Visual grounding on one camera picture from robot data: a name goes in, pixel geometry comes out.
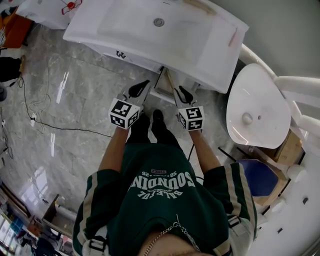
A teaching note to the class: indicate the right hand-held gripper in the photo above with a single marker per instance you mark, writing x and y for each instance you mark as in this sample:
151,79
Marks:
193,117

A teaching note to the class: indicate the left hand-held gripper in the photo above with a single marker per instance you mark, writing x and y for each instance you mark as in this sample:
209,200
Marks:
122,110

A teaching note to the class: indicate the wooden brush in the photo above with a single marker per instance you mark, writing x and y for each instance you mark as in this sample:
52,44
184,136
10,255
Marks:
170,80

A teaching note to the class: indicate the white drawer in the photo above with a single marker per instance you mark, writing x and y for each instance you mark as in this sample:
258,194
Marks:
162,85

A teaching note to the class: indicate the person's right forearm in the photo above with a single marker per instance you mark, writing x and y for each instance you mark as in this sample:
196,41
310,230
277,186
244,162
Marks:
203,152

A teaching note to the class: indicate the person's left forearm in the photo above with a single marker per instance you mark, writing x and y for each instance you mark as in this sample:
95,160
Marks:
113,150

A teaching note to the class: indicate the person's right black shoe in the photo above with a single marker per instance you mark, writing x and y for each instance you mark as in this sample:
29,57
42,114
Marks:
158,115

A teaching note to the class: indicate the person's left leg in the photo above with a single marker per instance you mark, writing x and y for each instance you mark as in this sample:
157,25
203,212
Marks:
140,130

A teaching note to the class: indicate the person's leg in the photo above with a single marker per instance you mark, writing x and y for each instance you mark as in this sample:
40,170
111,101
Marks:
163,133
140,130

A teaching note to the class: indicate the person's right leg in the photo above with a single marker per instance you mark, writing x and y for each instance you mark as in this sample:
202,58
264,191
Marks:
163,133

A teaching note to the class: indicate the white sink vanity cabinet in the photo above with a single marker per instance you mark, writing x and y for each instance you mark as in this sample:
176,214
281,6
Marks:
140,27

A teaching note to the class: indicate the white oval bathtub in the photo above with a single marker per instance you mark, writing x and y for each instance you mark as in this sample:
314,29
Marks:
257,105

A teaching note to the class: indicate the metal sink drain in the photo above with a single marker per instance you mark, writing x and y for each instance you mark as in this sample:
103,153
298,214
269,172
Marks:
159,22

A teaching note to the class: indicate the green printed shirt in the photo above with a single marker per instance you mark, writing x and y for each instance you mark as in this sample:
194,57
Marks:
162,200

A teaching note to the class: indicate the white power strip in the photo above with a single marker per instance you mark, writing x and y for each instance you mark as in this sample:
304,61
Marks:
32,118

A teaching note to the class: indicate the blue plastic bin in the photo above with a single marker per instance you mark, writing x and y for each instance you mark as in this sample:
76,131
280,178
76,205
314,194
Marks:
260,177

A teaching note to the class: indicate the clear bottle with red cap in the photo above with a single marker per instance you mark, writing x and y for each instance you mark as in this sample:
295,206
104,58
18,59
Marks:
71,5

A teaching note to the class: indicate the small brown cardboard box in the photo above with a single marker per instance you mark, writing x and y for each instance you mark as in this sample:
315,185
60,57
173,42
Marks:
290,148

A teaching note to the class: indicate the white boxy appliance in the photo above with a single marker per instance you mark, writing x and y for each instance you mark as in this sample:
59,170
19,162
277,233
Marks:
42,11

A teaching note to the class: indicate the large brown cardboard box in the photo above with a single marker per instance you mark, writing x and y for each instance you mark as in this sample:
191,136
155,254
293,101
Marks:
275,193

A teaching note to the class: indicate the orange sofa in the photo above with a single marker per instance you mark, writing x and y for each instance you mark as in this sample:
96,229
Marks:
17,30

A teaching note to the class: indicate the grey desk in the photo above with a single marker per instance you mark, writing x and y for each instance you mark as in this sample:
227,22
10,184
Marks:
51,210

